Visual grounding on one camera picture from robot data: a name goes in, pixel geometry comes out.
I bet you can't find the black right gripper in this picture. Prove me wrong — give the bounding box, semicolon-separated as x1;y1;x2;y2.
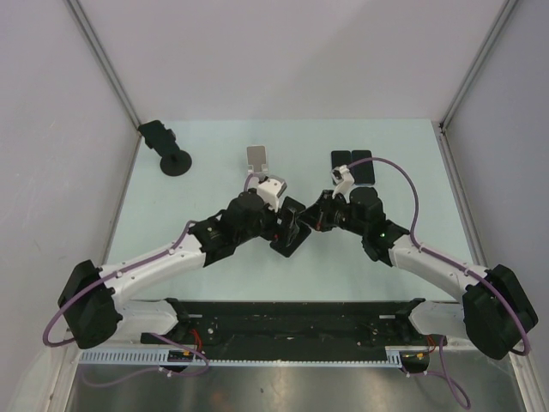
296;190;367;236

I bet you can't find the blue smartphone dark screen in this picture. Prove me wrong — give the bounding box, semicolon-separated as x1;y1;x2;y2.
351;149;376;186

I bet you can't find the teal smartphone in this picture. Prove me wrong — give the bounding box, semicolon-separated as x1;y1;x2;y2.
330;150;353;176

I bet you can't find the white folding phone stand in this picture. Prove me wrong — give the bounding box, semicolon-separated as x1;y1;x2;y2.
246;145;268;176

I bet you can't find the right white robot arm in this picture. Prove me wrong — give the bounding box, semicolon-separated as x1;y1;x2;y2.
300;187;539;360

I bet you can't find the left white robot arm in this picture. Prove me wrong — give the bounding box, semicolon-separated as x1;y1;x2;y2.
57;189;282;349

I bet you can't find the black round-base phone stand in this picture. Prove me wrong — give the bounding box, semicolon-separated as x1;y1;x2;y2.
153;142;192;177

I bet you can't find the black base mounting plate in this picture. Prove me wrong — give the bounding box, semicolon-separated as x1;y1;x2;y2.
166;299;442;361

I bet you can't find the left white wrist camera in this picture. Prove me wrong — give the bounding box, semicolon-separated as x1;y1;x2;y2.
256;176;287;212

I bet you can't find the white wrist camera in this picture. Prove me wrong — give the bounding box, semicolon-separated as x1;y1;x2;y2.
331;165;354;199
256;176;287;212

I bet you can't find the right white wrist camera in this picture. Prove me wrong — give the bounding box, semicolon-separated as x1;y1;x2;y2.
331;165;354;199

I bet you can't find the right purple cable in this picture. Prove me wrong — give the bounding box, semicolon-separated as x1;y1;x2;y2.
342;156;533;407

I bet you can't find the purple cable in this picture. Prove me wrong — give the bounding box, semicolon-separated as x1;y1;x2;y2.
342;156;533;407
41;173;258;387

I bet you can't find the white slotted cable duct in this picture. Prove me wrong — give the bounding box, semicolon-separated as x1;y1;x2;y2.
78;346;402;368

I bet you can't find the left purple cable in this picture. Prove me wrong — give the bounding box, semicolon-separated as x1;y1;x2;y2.
41;173;258;387

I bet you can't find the right aluminium corner post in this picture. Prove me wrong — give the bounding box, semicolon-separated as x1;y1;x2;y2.
437;0;522;130

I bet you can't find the aluminium corner post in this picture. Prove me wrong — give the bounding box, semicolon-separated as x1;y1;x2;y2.
63;0;142;136
437;0;522;130

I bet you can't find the left aluminium corner post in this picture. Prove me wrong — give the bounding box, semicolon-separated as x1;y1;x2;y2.
63;0;142;136

